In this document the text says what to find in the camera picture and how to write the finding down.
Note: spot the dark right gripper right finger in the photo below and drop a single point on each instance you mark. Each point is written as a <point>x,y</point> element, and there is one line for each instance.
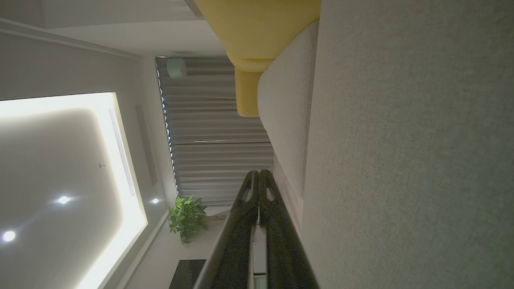
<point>285,257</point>

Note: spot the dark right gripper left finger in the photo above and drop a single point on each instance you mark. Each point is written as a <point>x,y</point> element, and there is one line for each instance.
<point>235,249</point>

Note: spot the green leafy plant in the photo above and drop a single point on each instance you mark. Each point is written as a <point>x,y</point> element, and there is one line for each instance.
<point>186,218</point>

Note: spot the grey pleated curtain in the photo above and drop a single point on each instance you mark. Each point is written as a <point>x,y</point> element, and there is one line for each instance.
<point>213,120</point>

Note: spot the white linear air vent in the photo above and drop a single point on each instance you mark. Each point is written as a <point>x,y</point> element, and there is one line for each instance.
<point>122,152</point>

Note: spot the narrow yellow sofa back cushion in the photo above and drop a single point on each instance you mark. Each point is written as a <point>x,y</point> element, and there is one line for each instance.
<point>249,64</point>

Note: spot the wide yellow sofa back cushion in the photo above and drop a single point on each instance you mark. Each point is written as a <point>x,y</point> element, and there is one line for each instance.
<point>257,24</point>

